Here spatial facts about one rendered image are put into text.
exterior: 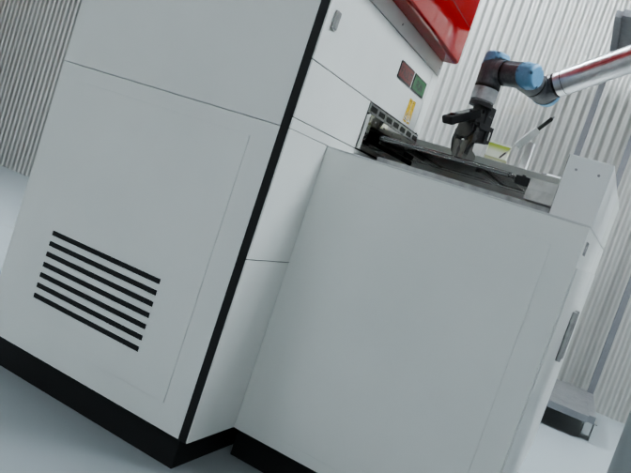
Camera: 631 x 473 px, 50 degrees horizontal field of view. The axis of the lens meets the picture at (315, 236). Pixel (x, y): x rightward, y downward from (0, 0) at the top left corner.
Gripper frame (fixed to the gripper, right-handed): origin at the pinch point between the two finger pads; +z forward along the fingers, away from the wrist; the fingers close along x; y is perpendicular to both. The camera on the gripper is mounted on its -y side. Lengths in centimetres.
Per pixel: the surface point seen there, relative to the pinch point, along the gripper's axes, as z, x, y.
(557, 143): -48, 125, 175
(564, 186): 2, -58, -18
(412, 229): 22, -39, -38
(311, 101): 2, -24, -66
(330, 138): 7, -16, -53
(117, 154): 27, 8, -94
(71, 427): 91, -7, -90
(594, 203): 4, -64, -14
